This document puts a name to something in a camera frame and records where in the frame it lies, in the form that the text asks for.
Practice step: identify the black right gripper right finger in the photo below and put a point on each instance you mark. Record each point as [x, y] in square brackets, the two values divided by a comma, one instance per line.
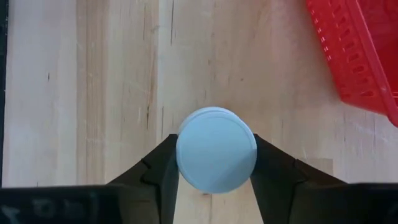
[273, 168]

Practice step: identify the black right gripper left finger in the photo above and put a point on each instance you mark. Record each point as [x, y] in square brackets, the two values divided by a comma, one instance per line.
[161, 168]

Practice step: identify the white pill bottle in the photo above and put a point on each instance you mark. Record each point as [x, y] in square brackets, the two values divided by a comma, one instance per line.
[216, 152]

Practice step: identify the red plastic basket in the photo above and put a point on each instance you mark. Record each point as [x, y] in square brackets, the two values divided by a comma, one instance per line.
[367, 46]

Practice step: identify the black table edge rail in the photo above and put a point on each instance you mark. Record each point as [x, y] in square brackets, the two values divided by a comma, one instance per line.
[3, 93]

